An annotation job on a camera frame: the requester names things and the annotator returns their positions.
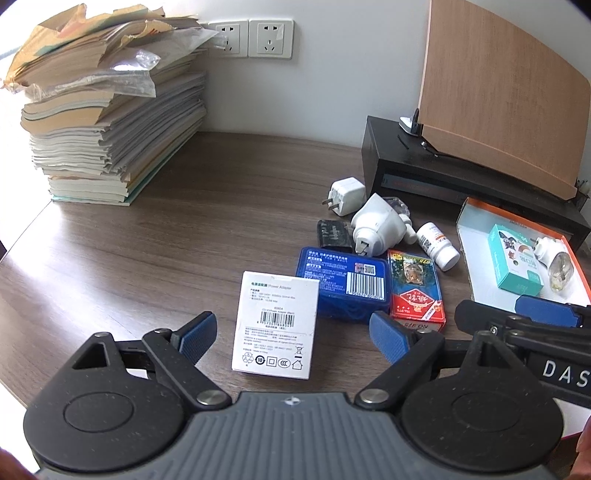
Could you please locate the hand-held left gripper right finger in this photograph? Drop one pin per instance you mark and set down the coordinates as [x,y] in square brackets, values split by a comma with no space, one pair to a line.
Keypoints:
[388,334]

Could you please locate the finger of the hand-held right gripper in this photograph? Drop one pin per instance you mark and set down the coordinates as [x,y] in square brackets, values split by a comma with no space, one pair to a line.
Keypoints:
[475,316]
[545,310]

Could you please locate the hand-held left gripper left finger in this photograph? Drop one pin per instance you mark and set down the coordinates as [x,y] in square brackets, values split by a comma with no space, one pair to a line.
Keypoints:
[198,334]

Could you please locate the red playing card box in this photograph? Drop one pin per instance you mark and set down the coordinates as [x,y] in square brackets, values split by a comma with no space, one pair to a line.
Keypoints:
[411,286]

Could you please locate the blue plastic box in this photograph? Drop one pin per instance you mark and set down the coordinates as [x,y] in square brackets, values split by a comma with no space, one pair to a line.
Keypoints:
[341,277]

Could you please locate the white adapter box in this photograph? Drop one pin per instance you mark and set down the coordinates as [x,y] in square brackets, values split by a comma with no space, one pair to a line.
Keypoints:
[277,327]

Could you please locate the orange-edged cardboard tray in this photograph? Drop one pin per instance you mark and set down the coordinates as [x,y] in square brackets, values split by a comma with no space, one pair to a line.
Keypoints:
[478,230]

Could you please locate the white plug-in repellent heater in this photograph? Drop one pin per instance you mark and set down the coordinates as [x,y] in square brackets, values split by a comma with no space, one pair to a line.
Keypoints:
[371,221]

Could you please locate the repellent heater with clear bottle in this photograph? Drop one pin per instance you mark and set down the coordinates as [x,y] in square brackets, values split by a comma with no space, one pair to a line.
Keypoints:
[554,265]

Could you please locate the teal bandage box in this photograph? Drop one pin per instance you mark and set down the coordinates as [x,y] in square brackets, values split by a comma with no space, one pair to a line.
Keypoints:
[515,258]

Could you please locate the white pill bottle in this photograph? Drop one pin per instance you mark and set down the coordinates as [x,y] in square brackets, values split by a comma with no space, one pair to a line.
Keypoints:
[438,244]

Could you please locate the black charger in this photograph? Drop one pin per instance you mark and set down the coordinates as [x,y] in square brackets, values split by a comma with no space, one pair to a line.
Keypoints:
[333,234]

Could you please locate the glass bottle with white cap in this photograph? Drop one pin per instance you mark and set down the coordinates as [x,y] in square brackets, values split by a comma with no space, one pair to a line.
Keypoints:
[398,205]

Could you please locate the white usb charger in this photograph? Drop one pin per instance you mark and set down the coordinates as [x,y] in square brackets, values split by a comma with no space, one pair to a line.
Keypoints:
[347,191]

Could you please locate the black monitor riser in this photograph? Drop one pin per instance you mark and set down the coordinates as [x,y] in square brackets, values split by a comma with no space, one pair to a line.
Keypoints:
[392,152]

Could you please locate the wooden book stand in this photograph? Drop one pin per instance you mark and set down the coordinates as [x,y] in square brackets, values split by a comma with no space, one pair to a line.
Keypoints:
[498,83]

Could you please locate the stack of books and papers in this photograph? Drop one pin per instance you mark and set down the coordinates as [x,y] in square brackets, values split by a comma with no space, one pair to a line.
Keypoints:
[111,120]

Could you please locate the clear plastic bag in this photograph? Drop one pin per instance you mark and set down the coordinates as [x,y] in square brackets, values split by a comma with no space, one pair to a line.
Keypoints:
[138,78]

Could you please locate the white wall socket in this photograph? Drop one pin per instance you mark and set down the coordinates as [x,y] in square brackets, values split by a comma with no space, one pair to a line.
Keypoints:
[228,39]
[271,38]

